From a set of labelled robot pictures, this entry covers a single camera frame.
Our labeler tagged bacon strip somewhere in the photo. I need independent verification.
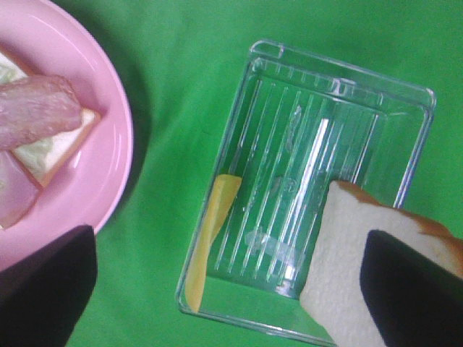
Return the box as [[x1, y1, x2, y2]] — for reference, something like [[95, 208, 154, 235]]
[[1, 74, 82, 150]]

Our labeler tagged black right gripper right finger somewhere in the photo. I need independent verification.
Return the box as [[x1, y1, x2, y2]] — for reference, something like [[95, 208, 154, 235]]
[[360, 230, 462, 346]]

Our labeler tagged ham slice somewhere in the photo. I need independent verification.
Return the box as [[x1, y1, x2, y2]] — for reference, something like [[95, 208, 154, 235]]
[[1, 151, 41, 229]]

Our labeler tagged right clear plastic tray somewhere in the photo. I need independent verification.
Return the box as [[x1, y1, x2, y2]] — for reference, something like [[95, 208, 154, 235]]
[[195, 40, 436, 346]]

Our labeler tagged pink round plate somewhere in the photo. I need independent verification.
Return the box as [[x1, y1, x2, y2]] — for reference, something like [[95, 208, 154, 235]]
[[1, 1, 133, 268]]

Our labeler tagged bread slice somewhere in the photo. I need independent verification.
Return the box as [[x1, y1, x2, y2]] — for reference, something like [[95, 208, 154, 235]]
[[300, 181, 462, 346], [1, 51, 100, 196]]

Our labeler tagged yellow cheese slice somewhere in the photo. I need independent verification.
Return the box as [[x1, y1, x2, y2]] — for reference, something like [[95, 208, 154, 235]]
[[184, 174, 242, 313]]

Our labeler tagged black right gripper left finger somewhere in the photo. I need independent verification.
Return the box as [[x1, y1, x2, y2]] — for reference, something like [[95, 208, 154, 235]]
[[1, 225, 98, 346]]

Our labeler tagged green table cloth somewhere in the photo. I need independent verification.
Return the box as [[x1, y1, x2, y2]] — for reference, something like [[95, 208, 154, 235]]
[[60, 1, 462, 346]]

